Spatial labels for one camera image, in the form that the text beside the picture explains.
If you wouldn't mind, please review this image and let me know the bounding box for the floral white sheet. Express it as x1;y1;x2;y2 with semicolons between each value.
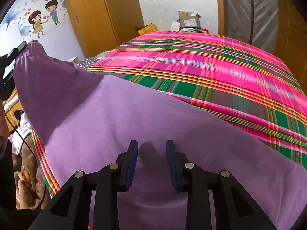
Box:
10;113;33;156

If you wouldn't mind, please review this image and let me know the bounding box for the yellow box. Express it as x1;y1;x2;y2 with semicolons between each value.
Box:
137;23;157;36

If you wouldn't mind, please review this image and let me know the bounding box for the wooden wardrobe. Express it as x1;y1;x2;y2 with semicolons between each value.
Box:
60;0;145;58

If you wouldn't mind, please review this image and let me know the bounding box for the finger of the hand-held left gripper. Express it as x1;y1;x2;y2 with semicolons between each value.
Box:
7;41;27;59

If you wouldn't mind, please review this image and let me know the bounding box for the pink green plaid blanket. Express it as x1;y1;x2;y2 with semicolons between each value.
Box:
31;30;307;230

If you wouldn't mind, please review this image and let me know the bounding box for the cardboard box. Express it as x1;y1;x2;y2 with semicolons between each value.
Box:
178;11;201;29

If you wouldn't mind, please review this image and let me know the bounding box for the grey dotted cloth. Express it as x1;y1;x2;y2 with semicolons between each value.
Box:
77;56;103;69

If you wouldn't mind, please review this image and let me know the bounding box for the translucent plastic door curtain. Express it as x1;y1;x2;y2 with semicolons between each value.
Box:
222;0;280;51

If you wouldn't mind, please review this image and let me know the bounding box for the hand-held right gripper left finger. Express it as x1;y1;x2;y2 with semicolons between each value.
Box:
29;140;139;230

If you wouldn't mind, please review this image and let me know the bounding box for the person's left forearm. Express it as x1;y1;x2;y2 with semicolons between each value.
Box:
0;139;15;211

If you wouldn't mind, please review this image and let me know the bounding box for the cartoon couple wall sticker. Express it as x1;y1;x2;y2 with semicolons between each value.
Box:
0;0;70;39

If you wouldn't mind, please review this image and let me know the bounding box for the wooden door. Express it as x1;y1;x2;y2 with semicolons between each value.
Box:
273;0;307;77

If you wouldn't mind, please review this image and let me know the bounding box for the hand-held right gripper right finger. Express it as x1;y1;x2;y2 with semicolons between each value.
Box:
165;140;279;230

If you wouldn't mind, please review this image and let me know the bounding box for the orange wooden bed frame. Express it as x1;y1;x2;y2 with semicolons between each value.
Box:
3;89;20;135

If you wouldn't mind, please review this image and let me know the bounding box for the wooden door frame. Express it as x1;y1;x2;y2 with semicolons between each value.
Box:
215;0;226;36

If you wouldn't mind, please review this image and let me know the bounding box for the person's left hand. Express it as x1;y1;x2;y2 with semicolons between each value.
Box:
0;102;8;160

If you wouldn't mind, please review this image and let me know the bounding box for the black cable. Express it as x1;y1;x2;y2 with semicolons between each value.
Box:
2;101;47;210

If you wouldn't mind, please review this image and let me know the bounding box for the purple fleece garment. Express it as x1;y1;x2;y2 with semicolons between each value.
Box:
13;39;307;230

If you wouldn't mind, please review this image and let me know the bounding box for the brown blanket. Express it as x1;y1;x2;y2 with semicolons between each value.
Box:
13;134;52;210

